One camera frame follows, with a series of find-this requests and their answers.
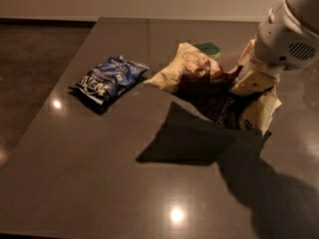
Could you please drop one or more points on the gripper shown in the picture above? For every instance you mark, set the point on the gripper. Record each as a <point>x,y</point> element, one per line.
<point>280,39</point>

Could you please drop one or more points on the brown sea salt chip bag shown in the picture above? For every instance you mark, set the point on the brown sea salt chip bag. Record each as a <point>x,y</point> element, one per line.
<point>198,79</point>

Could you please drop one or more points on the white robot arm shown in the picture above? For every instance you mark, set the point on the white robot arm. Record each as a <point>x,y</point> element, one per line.
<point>286,39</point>

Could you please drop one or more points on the blue chip bag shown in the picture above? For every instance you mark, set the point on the blue chip bag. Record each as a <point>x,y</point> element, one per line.
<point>109,80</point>

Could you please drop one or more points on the green yellow sponge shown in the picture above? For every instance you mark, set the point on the green yellow sponge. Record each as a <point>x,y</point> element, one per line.
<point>209,49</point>

